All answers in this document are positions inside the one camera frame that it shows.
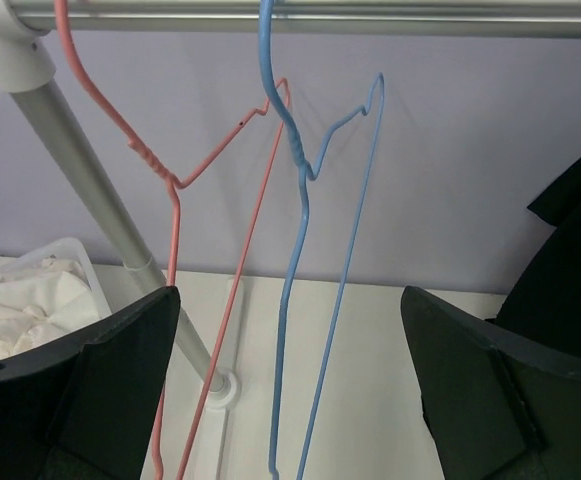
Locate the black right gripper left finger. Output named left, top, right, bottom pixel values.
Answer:
left=0, top=286, right=180, bottom=479

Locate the white plastic basket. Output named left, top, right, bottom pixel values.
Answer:
left=0, top=237, right=111, bottom=318

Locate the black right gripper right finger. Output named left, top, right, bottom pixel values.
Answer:
left=401, top=286, right=581, bottom=479

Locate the light blue hanger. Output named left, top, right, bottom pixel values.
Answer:
left=257, top=1, right=393, bottom=479

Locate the metal clothes rack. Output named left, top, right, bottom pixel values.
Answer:
left=0, top=0, right=581, bottom=480

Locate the black t shirt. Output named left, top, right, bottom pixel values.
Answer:
left=493, top=157, right=581, bottom=358

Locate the white tank top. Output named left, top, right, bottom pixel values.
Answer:
left=0, top=257, right=105, bottom=360

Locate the pink wire hanger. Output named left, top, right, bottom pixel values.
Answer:
left=53, top=0, right=292, bottom=480

